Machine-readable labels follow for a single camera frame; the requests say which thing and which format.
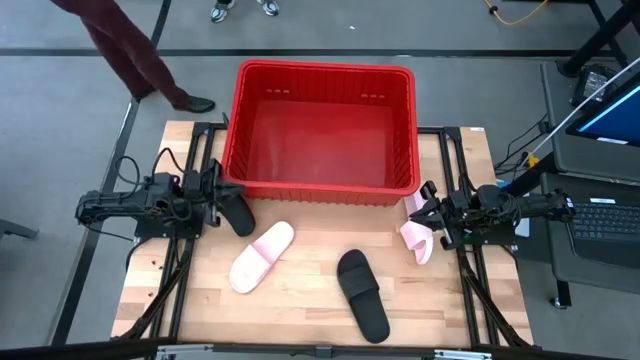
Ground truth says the red plastic bin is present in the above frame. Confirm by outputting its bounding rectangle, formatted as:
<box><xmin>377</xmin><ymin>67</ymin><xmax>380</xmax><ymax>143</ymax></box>
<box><xmin>220</xmin><ymin>58</ymin><xmax>422</xmax><ymax>208</ymax></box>

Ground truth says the person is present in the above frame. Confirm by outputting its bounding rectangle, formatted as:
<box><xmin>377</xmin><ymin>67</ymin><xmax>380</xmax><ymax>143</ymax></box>
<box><xmin>209</xmin><ymin>0</ymin><xmax>281</xmax><ymax>24</ymax></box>
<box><xmin>49</xmin><ymin>0</ymin><xmax>217</xmax><ymax>114</ymax></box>

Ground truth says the black power adapter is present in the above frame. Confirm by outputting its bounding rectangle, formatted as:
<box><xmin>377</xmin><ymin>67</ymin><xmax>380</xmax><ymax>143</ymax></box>
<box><xmin>571</xmin><ymin>63</ymin><xmax>619</xmax><ymax>107</ymax></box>

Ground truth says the dark grey computer cart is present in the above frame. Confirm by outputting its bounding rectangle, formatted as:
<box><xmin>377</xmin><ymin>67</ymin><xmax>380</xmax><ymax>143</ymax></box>
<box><xmin>538</xmin><ymin>59</ymin><xmax>640</xmax><ymax>309</ymax></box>

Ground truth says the silver metal bracket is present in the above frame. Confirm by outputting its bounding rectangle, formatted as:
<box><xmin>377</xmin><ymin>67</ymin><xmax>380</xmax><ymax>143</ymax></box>
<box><xmin>155</xmin><ymin>343</ymin><xmax>215</xmax><ymax>360</ymax></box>
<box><xmin>433</xmin><ymin>348</ymin><xmax>494</xmax><ymax>360</ymax></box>

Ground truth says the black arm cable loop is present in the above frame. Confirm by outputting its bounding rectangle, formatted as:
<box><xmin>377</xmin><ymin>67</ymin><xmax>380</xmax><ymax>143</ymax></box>
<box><xmin>114</xmin><ymin>147</ymin><xmax>187</xmax><ymax>201</ymax></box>

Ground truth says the white cable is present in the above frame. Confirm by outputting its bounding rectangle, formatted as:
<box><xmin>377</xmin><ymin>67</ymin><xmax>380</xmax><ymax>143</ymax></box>
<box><xmin>530</xmin><ymin>56</ymin><xmax>640</xmax><ymax>160</ymax></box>

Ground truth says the black cable bundle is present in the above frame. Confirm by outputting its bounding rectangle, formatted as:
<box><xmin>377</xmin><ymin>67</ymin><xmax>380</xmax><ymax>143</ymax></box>
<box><xmin>493</xmin><ymin>113</ymin><xmax>551</xmax><ymax>177</ymax></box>

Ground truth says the black stand pole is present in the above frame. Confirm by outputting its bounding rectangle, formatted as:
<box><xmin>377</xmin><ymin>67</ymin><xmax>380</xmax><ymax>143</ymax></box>
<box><xmin>557</xmin><ymin>0</ymin><xmax>640</xmax><ymax>79</ymax></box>

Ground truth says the black slide sandal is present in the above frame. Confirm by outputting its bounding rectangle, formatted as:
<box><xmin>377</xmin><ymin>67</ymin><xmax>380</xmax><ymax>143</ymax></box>
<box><xmin>219</xmin><ymin>192</ymin><xmax>257</xmax><ymax>239</ymax></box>
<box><xmin>335</xmin><ymin>248</ymin><xmax>392</xmax><ymax>346</ymax></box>

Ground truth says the black computer monitor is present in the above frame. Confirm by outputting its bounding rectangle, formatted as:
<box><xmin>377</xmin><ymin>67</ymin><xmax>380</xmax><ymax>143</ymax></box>
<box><xmin>565</xmin><ymin>69</ymin><xmax>640</xmax><ymax>147</ymax></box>

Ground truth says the yellow hanging cable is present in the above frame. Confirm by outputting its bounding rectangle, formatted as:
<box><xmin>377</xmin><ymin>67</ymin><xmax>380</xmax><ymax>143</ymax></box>
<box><xmin>482</xmin><ymin>0</ymin><xmax>550</xmax><ymax>27</ymax></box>

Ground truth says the pink slide sandal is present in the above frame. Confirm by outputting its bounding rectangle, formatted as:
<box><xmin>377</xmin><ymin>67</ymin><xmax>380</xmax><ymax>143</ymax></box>
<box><xmin>398</xmin><ymin>188</ymin><xmax>435</xmax><ymax>266</ymax></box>
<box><xmin>228</xmin><ymin>220</ymin><xmax>296</xmax><ymax>295</ymax></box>

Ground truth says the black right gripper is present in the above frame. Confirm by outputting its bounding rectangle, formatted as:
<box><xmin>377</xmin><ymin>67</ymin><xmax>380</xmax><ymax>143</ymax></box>
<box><xmin>409</xmin><ymin>180</ymin><xmax>474</xmax><ymax>250</ymax></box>

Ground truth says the grey furniture foot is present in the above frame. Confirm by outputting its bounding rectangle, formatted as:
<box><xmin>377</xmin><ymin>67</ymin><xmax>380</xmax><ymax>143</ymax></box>
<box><xmin>0</xmin><ymin>218</ymin><xmax>40</xmax><ymax>240</ymax></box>

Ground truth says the black laptop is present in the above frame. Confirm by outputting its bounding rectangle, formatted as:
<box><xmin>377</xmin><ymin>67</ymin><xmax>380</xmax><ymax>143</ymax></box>
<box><xmin>558</xmin><ymin>195</ymin><xmax>640</xmax><ymax>271</ymax></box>

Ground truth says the black crossbeam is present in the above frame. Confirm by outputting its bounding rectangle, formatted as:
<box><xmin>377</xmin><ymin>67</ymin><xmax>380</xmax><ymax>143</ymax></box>
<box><xmin>0</xmin><ymin>337</ymin><xmax>640</xmax><ymax>360</ymax></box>

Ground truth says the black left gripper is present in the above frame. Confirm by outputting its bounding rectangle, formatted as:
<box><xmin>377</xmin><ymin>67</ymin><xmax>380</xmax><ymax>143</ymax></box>
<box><xmin>182</xmin><ymin>158</ymin><xmax>246</xmax><ymax>229</ymax></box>

